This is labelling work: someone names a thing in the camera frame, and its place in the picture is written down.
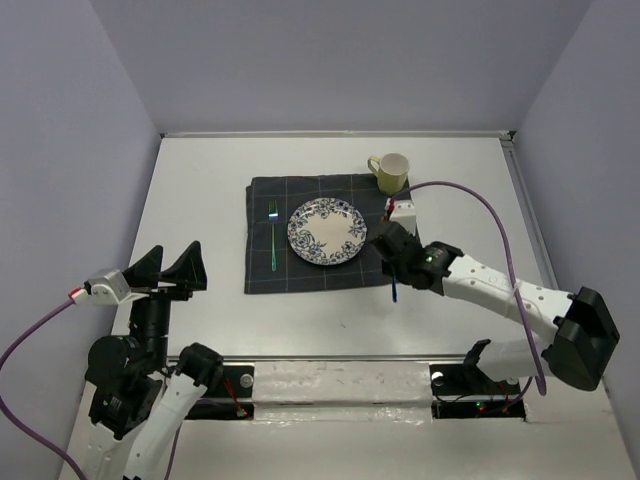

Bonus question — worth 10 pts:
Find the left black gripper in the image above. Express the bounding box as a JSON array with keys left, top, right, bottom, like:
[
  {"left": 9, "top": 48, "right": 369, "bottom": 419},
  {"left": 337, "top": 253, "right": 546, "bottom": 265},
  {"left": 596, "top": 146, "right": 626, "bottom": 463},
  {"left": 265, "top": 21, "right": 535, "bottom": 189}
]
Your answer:
[{"left": 125, "top": 237, "right": 209, "bottom": 366}]

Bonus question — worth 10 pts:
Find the iridescent spoon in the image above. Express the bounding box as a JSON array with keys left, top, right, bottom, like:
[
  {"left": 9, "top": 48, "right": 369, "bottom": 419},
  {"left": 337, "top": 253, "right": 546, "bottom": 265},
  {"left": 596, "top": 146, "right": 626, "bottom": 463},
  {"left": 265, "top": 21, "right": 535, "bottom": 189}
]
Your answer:
[{"left": 391, "top": 273, "right": 399, "bottom": 303}]

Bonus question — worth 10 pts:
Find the blue floral plate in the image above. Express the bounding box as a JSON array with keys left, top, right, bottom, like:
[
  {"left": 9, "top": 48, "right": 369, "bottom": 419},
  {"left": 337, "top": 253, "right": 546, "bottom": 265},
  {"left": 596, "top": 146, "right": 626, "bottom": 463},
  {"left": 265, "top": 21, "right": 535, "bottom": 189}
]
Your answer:
[{"left": 287, "top": 197, "right": 368, "bottom": 266}]

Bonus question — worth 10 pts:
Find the cream yellow mug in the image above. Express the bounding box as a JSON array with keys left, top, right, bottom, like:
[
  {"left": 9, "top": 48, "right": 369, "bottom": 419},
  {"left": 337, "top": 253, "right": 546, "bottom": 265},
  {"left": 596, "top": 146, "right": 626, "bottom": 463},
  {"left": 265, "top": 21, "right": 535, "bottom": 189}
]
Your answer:
[{"left": 367, "top": 153, "right": 410, "bottom": 196}]

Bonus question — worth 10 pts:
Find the dark plaid cloth napkin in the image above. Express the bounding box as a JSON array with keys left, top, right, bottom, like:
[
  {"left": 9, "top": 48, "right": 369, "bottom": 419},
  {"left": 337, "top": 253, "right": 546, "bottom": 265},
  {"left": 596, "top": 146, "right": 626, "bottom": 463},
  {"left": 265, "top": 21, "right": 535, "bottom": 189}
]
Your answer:
[{"left": 244, "top": 173, "right": 391, "bottom": 295}]

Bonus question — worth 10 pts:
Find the iridescent fork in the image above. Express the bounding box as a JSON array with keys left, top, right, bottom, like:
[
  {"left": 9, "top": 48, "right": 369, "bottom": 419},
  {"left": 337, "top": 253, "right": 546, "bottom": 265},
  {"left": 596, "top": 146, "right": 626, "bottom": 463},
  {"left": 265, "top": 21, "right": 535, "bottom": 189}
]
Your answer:
[{"left": 268, "top": 200, "right": 279, "bottom": 272}]

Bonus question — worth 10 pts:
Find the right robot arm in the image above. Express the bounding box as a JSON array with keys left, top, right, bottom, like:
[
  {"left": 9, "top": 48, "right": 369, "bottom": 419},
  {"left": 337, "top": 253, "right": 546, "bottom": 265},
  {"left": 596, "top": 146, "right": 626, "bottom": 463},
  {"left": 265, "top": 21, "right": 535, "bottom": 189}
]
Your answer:
[{"left": 368, "top": 221, "right": 620, "bottom": 392}]

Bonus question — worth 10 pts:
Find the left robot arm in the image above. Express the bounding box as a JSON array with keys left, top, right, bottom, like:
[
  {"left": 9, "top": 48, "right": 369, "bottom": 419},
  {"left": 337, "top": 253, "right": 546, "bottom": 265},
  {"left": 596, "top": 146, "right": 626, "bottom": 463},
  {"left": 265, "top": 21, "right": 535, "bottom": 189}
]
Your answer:
[{"left": 73, "top": 241, "right": 223, "bottom": 479}]

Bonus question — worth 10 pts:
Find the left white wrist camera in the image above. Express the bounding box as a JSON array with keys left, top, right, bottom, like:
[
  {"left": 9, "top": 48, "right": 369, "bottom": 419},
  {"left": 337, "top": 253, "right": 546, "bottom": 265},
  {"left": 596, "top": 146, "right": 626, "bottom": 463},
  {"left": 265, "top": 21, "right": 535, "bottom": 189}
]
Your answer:
[{"left": 68, "top": 269, "right": 149, "bottom": 306}]

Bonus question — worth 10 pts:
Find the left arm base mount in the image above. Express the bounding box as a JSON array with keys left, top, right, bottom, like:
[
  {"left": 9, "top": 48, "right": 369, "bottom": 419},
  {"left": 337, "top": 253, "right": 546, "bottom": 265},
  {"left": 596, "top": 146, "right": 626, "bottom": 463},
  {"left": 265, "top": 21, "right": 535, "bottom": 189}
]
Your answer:
[{"left": 186, "top": 364, "right": 255, "bottom": 421}]

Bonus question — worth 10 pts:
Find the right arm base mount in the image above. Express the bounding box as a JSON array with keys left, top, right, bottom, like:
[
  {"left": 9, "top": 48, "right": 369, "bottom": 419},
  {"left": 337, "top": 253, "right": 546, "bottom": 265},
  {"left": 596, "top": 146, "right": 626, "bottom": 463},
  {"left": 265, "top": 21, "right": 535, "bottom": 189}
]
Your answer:
[{"left": 429, "top": 339, "right": 526, "bottom": 420}]

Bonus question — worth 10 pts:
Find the aluminium table edge rail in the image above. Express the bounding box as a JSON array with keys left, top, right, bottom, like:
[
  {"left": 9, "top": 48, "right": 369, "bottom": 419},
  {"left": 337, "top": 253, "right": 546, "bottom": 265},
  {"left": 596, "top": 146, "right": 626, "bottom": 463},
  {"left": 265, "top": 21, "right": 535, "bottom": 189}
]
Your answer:
[{"left": 160, "top": 130, "right": 512, "bottom": 140}]

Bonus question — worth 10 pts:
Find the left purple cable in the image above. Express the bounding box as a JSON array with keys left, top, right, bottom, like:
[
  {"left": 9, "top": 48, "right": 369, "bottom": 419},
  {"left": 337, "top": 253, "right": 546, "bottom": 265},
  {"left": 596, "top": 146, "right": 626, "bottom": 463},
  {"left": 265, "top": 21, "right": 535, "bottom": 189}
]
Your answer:
[{"left": 0, "top": 297, "right": 179, "bottom": 480}]

